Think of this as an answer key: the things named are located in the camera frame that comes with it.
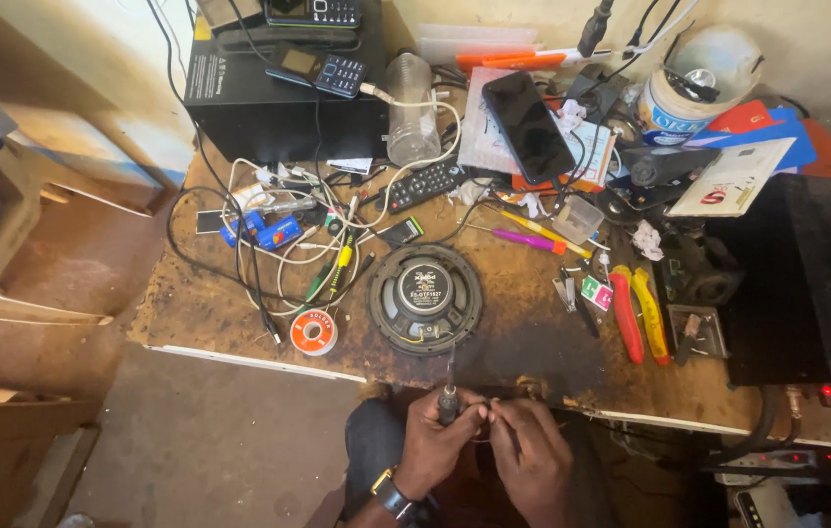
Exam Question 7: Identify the clear plastic bottle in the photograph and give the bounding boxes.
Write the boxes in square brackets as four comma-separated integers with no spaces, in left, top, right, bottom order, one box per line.
[386,53,443,168]

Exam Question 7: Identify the round black speaker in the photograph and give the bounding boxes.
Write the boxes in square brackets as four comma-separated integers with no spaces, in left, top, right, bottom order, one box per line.
[366,243,484,358]

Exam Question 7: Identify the black speaker magnet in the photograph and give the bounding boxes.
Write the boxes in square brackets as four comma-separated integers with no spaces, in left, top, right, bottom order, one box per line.
[660,233,747,307]

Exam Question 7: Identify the black keypad phone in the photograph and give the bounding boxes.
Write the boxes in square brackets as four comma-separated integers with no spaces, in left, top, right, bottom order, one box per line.
[263,0,362,29]
[265,45,367,100]

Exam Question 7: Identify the metal tray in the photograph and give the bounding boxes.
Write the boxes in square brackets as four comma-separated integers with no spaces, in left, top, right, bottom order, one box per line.
[666,304,729,362]

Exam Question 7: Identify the black plug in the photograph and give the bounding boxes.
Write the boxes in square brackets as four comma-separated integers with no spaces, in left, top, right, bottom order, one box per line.
[577,0,616,59]

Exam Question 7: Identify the white plastic tub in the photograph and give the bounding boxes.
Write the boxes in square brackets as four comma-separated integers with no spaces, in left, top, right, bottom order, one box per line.
[635,25,763,147]

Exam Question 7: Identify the yellow screwdriver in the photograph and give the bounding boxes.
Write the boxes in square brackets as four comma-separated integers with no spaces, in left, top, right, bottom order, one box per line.
[499,209,593,260]

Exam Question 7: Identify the black smartphone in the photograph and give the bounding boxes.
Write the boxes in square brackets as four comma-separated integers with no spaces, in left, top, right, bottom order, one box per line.
[481,70,578,186]

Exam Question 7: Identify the orange solder spool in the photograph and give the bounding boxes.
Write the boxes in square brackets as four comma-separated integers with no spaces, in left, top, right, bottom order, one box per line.
[289,310,339,358]

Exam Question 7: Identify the black flat device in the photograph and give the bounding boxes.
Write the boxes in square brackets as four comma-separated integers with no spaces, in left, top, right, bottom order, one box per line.
[196,0,365,54]

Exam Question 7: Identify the green probe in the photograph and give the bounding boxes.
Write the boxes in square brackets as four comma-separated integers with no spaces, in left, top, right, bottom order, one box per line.
[303,260,335,303]

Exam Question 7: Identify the black phone back cover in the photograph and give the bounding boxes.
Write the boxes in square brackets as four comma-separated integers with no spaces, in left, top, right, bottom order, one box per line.
[620,145,722,189]

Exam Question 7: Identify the person's left hand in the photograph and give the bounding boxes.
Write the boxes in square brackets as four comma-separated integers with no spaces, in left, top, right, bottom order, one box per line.
[391,389,494,502]

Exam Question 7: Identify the pink screwdriver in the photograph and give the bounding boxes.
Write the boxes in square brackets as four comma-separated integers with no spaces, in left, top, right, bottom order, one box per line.
[492,227,568,257]

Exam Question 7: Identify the large black amplifier box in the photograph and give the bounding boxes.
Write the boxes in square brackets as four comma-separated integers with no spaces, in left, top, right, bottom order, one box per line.
[184,0,389,164]

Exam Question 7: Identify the blue battery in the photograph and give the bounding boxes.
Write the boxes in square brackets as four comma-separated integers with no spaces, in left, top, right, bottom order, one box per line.
[219,211,267,249]
[256,216,304,252]

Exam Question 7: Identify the white power strip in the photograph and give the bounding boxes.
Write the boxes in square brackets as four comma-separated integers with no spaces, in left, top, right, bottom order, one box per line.
[715,449,821,486]

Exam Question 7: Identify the black power supply box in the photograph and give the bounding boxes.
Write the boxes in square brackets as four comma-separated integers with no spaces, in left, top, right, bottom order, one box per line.
[707,174,831,412]

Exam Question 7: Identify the tangle of white cables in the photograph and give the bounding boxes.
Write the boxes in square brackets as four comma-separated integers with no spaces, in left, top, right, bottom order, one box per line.
[221,82,463,318]

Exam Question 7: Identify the yellow and black probe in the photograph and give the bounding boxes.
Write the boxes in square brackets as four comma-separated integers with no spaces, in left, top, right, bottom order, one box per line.
[327,233,356,296]

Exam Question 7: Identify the thick black hose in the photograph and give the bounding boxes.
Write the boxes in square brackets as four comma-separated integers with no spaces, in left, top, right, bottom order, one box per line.
[707,384,804,462]

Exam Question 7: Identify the person's dark jeans leg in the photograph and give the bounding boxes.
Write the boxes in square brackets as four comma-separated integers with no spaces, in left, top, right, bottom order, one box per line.
[344,398,416,518]

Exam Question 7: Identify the black tweezers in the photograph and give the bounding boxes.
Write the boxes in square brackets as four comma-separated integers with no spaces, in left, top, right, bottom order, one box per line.
[573,292,601,340]

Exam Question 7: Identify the black remote control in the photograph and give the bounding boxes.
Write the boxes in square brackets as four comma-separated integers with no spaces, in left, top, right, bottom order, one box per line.
[384,160,465,215]

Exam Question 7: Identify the white booklet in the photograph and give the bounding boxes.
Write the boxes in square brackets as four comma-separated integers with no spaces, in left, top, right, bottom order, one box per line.
[668,138,796,219]

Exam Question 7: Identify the red card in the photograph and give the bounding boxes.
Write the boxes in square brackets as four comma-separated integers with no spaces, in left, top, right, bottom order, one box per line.
[705,100,776,135]

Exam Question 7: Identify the pink and green card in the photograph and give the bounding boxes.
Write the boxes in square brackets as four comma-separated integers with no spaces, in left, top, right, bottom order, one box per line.
[580,275,615,312]

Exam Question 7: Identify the orange marker pen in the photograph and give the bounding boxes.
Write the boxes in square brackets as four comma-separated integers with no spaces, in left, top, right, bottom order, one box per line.
[455,48,612,72]

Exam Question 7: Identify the small clear plastic box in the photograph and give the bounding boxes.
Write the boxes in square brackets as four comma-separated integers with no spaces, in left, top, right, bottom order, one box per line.
[552,194,606,245]

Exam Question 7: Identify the blue folder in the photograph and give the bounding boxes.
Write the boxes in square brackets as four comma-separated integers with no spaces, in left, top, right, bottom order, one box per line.
[687,109,819,174]

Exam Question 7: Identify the red-handled pliers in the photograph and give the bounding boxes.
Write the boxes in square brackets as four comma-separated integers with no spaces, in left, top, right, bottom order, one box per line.
[608,265,646,365]

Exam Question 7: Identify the crumpled white paper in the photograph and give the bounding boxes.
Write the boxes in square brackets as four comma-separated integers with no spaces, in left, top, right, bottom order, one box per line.
[631,219,665,263]

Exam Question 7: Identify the yellow-handled pliers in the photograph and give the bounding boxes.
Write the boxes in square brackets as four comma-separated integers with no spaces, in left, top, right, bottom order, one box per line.
[632,267,672,367]

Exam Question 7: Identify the wooden bench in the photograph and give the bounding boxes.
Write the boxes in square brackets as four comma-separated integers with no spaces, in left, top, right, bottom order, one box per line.
[0,95,197,528]

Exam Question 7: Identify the long black cable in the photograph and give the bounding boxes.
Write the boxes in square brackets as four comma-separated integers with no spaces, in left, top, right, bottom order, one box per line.
[146,0,284,346]

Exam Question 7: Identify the white notebook pages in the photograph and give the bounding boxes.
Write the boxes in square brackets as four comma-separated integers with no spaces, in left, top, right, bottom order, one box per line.
[457,66,619,194]

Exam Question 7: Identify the metal nail clipper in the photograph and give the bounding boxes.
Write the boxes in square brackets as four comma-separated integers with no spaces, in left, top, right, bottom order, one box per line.
[552,267,578,314]

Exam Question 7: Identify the black soldering iron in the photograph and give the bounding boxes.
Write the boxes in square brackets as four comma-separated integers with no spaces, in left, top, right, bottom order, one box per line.
[437,345,460,428]

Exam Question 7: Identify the person's right hand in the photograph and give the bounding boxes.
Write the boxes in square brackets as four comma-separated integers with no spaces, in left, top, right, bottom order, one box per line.
[489,399,575,524]

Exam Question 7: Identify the black wristwatch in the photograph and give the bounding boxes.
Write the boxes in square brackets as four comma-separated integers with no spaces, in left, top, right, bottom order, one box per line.
[371,468,418,523]

